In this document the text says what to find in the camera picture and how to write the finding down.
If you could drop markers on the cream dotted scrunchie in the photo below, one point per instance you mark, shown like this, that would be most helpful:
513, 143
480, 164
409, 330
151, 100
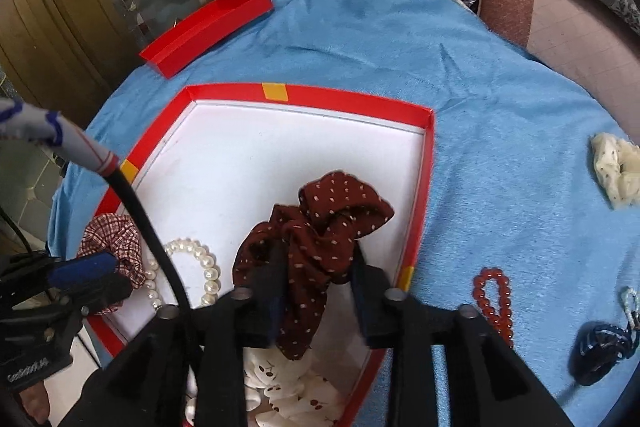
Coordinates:
617, 167

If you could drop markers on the red box with white inside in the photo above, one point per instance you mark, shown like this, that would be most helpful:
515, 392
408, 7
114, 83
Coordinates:
225, 167

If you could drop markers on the person's left hand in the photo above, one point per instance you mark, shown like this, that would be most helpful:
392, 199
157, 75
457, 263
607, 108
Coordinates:
37, 402

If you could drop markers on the white cherry print scrunchie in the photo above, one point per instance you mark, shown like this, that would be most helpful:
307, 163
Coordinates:
290, 397

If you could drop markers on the red box lid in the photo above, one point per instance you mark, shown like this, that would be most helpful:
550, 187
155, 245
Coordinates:
200, 32

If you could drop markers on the dark blue scrunchie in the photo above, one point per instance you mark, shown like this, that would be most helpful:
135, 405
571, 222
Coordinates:
595, 357

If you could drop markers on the blue blanket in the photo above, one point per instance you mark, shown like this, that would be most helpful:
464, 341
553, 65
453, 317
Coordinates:
475, 107

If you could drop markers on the pink brown sofa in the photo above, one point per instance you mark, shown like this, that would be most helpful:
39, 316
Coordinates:
550, 17

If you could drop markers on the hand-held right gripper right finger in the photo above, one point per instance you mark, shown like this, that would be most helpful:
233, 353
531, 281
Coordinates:
361, 289

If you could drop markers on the dark red dotted scrunchie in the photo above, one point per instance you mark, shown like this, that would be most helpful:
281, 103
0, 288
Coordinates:
330, 217

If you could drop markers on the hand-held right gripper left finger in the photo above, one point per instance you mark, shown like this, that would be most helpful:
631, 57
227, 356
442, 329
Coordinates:
276, 292

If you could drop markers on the red plaid scrunchie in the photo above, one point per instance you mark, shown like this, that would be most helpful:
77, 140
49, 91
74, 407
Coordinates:
115, 232

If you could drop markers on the wooden door with stained glass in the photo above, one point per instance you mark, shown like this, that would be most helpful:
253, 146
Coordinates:
50, 7

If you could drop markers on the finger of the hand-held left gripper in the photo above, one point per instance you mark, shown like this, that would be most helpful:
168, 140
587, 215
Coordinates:
85, 271

